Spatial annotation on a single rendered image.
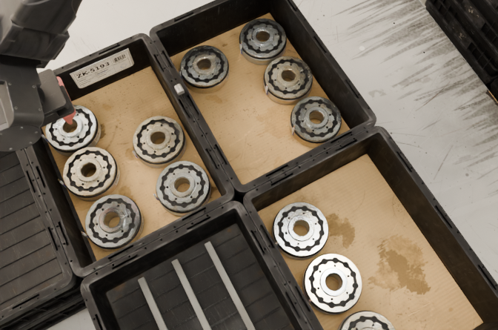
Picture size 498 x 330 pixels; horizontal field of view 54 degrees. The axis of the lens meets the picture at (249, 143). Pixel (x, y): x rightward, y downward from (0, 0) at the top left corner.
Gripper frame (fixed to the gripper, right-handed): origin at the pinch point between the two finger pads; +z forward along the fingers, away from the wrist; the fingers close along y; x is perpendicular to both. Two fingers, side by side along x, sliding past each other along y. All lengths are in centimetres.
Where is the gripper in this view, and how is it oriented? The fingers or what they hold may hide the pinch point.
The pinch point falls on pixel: (49, 127)
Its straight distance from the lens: 81.9
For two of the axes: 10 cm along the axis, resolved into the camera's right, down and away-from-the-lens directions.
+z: 0.0, 3.7, 9.3
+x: -4.8, -8.2, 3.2
